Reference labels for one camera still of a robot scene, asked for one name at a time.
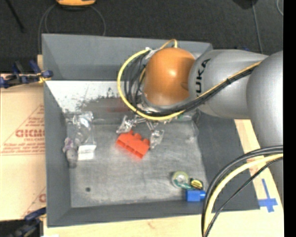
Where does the clear plastic packet white label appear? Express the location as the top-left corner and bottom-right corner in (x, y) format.
(64, 111), (97, 161)

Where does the blue block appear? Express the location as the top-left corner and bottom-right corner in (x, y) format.
(185, 189), (206, 202)

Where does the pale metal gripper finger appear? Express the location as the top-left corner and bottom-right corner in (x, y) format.
(147, 121), (165, 150)
(116, 115), (137, 135)

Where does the grey metal bin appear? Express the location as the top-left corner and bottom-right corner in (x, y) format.
(41, 33), (260, 227)

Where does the green and clear round thing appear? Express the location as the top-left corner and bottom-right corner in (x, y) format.
(171, 171), (191, 190)

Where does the orange-red toy brick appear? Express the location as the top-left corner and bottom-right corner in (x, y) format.
(115, 129), (151, 159)

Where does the small yellow and black thing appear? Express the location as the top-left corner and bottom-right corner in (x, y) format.
(189, 178), (204, 191)

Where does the grey and purple toy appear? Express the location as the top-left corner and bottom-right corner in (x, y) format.
(62, 137), (79, 169)

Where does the brown cardboard board red print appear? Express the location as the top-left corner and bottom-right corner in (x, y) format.
(0, 73), (48, 222)

